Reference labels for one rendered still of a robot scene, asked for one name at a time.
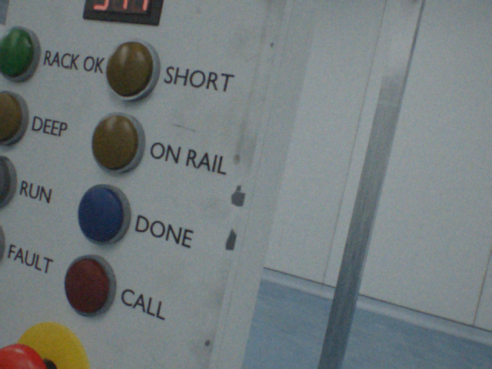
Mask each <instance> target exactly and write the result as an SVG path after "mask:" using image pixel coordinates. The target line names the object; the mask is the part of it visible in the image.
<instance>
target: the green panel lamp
mask: <svg viewBox="0 0 492 369"><path fill-rule="evenodd" d="M31 58H32V40H31V39H30V37H29V35H28V34H27V32H25V31H23V30H21V29H12V30H10V31H8V32H6V33H5V34H4V35H3V36H2V37H1V38H0V71H1V72H2V73H4V74H5V75H7V76H8V77H17V76H19V75H20V74H22V73H23V72H24V71H25V69H26V68H27V67H28V65H29V63H30V61H31Z"/></svg>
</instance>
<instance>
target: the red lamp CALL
mask: <svg viewBox="0 0 492 369"><path fill-rule="evenodd" d="M108 290H109V287H108V277H107V275H106V273H105V270H104V268H103V267H102V266H101V265H100V264H99V263H98V262H97V261H94V260H92V259H90V258H83V259H81V260H79V261H77V262H75V263H74V264H73V265H72V266H71V267H70V268H69V270H68V273H67V274H66V277H65V294H66V297H67V299H68V301H69V303H70V304H71V305H72V306H73V307H74V308H75V309H77V310H79V311H82V312H85V313H92V312H96V311H98V310H99V309H100V308H101V307H102V306H103V304H104V303H105V301H106V299H107V297H108Z"/></svg>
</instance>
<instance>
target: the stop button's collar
mask: <svg viewBox="0 0 492 369"><path fill-rule="evenodd" d="M17 343H20V344H26V345H28V346H29V347H31V348H33V349H34V350H35V351H36V352H37V353H38V354H39V355H40V357H41V358H42V360H44V359H46V358H48V359H50V360H52V361H53V362H54V363H55V365H56V366H57V368H58V369H90V366H89V362H88V357H87V354H86V353H85V349H84V348H83V346H82V344H81V342H80V340H79V339H78V338H77V337H76V336H75V334H74V333H73V332H72V331H70V330H69V329H68V328H67V327H66V326H64V325H62V324H59V323H57V322H53V321H46V322H41V323H38V324H35V325H32V326H31V327H29V328H28V329H27V330H25V332H24V333H23V334H22V335H21V337H20V338H19V339H18V341H17Z"/></svg>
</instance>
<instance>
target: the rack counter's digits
mask: <svg viewBox="0 0 492 369"><path fill-rule="evenodd" d="M149 5H150V0H92V4H91V10H92V11H103V12H122V13H132V14H143V15H147V14H148V9H149Z"/></svg>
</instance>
